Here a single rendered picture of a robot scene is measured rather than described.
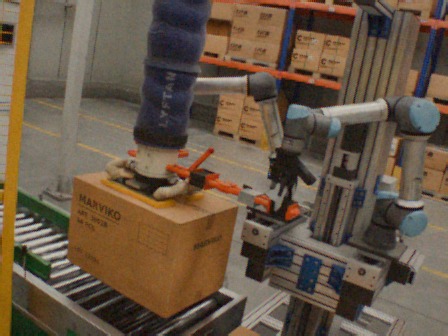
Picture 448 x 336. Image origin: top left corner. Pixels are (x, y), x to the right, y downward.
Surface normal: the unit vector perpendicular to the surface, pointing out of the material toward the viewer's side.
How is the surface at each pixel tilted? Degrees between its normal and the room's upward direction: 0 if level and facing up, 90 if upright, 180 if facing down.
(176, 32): 74
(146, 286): 90
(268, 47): 90
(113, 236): 90
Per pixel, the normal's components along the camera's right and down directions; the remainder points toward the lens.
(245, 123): -0.54, 0.07
